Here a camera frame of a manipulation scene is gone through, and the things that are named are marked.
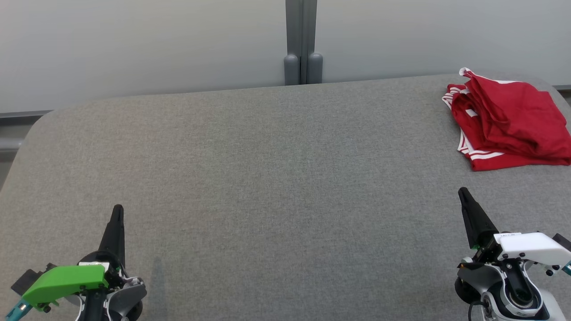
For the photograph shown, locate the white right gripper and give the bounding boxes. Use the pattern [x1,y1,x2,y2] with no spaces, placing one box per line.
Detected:
[458,187,571,271]

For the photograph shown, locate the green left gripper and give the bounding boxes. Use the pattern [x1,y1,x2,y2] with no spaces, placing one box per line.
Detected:
[21,204,126,312]

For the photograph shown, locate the red white basketball jersey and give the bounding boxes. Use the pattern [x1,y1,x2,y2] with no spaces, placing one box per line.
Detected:
[442,84,571,172]

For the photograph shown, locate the red shorts with white stripe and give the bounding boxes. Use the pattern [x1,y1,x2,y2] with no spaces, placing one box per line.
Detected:
[459,67,571,160]

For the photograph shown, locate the teal left cable connector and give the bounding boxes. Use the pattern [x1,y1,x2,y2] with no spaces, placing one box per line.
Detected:
[4,300,33,321]

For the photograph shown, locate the grey wall post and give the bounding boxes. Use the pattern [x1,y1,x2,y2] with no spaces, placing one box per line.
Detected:
[284,0,323,86]

